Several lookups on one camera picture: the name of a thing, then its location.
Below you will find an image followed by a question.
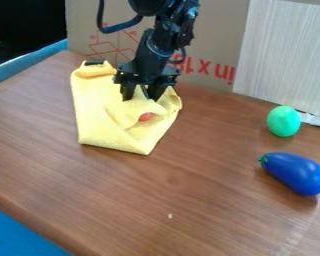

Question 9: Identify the green toy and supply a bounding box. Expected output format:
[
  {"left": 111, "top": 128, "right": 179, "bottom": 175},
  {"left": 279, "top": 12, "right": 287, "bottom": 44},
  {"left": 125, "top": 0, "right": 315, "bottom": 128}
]
[{"left": 265, "top": 105, "right": 303, "bottom": 138}]

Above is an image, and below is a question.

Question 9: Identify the yellow cloth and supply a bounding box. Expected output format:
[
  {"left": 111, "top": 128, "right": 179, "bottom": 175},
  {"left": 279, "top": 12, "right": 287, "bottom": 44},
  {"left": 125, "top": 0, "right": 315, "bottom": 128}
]
[{"left": 69, "top": 60, "right": 185, "bottom": 156}]

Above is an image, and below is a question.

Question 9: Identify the red toy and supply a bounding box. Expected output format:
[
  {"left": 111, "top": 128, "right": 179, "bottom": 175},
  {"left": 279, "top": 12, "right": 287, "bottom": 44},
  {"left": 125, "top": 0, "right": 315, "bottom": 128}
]
[{"left": 137, "top": 112, "right": 155, "bottom": 123}]

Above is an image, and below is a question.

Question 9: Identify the white board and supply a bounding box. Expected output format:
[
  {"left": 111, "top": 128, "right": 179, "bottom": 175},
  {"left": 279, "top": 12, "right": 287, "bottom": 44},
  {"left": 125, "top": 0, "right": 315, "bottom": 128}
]
[{"left": 232, "top": 0, "right": 320, "bottom": 120}]

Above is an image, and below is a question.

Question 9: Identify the cardboard box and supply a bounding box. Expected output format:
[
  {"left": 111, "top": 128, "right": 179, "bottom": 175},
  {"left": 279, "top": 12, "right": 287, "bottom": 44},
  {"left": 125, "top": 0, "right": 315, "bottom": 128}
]
[{"left": 63, "top": 0, "right": 251, "bottom": 93}]

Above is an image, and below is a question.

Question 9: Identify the blue toy eggplant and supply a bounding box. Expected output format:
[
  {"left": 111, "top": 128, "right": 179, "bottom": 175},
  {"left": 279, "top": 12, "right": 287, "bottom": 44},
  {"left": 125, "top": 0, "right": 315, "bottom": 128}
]
[{"left": 257, "top": 152, "right": 320, "bottom": 197}]

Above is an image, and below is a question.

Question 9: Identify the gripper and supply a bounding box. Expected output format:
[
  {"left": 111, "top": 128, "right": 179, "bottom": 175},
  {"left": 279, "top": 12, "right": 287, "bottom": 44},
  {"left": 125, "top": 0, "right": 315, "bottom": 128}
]
[{"left": 111, "top": 28, "right": 183, "bottom": 103}]

